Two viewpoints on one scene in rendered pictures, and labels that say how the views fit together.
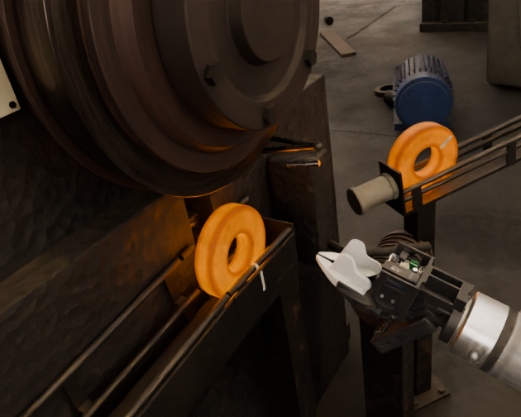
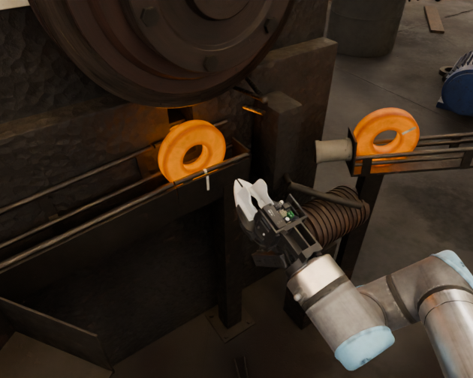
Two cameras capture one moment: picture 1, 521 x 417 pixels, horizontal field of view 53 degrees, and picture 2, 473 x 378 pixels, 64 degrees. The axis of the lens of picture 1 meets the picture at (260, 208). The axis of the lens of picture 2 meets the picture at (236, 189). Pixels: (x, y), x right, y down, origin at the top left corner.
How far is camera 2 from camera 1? 26 cm
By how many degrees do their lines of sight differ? 18
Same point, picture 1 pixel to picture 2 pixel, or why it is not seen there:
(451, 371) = not seen: hidden behind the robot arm
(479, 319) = (310, 274)
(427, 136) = (392, 120)
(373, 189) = (332, 147)
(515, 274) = (460, 253)
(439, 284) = (298, 236)
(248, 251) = (206, 159)
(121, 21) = not seen: outside the picture
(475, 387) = not seen: hidden behind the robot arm
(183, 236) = (161, 132)
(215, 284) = (167, 172)
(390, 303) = (263, 235)
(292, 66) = (250, 28)
